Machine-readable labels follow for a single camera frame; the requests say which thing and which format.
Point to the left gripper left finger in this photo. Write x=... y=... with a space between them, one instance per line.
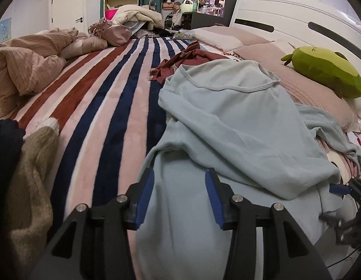
x=93 y=242

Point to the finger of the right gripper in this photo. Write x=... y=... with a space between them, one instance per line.
x=339 y=189

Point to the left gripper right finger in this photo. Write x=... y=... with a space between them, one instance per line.
x=287 y=251

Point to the light blue sweatshirt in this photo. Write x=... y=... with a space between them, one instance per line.
x=234 y=117

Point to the cream clothes pile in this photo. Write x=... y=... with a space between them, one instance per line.
x=131 y=12

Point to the beige fleece garment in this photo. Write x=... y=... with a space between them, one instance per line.
x=29 y=211

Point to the pink ribbed near pillow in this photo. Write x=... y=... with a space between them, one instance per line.
x=301 y=89

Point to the green avocado plush toy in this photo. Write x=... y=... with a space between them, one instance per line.
x=331 y=69

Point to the striped fleece blanket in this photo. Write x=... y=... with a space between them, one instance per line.
x=109 y=119

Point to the dark navy garment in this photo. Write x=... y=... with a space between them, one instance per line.
x=11 y=141

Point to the white bed headboard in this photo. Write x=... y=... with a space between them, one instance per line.
x=300 y=23

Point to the maroon red garment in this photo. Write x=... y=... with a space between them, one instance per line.
x=193 y=55

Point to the pink far pillow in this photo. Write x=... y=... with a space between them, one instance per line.
x=227 y=39

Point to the tan pink crumpled duvet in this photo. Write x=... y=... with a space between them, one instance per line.
x=29 y=63

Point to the pink satin bag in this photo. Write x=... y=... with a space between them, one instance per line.
x=115 y=34

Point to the black bookshelf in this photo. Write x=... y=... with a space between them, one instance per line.
x=215 y=0

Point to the magenta pink bag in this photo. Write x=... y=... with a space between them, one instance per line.
x=109 y=14

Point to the white door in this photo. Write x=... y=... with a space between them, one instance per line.
x=66 y=14

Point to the blue wall poster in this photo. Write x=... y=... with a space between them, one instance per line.
x=5 y=30

